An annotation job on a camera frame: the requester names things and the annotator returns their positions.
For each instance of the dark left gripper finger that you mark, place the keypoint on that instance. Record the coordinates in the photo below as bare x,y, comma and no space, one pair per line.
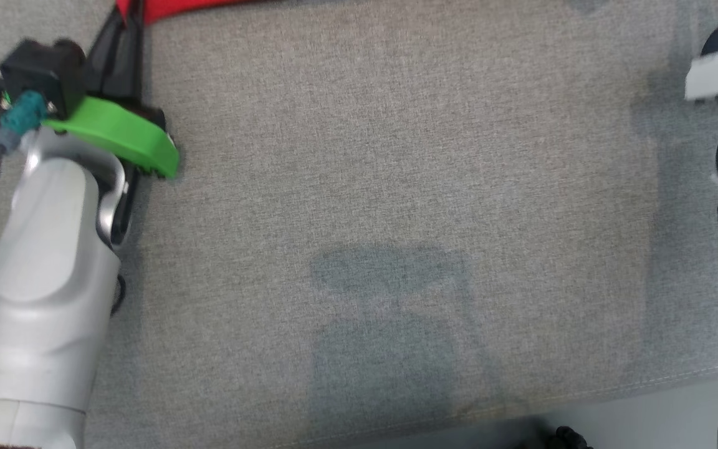
102,62
133,62

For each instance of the red white basketball jersey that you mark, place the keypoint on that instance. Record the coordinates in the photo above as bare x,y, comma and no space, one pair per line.
172,7

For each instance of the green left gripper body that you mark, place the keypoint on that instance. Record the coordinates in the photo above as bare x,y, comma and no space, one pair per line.
122,134

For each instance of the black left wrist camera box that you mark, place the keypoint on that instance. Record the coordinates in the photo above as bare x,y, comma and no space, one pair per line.
41,72

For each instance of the black rounded object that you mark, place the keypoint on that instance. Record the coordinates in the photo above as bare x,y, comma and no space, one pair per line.
568,439

